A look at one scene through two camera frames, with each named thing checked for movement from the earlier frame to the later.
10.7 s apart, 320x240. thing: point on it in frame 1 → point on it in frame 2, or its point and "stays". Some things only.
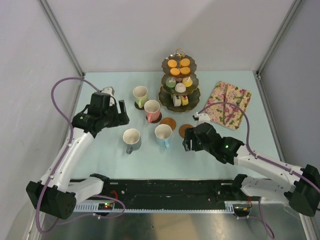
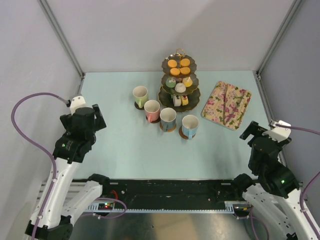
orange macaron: x=172 y=63 stays
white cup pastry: x=177 y=101 stays
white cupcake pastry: x=180 y=87 stays
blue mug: x=163 y=133 → x=189 y=124
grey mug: x=132 y=139 → x=168 y=116
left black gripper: x=123 y=118 → x=99 y=124
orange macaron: x=175 y=71 stays
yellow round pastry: x=187 y=81 stays
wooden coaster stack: x=182 y=128 stays
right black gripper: x=189 y=134 → x=253 y=129
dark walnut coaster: x=159 y=118 stays
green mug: x=141 y=95 stays
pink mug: x=152 y=109 stays
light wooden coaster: x=170 y=121 → x=169 y=130
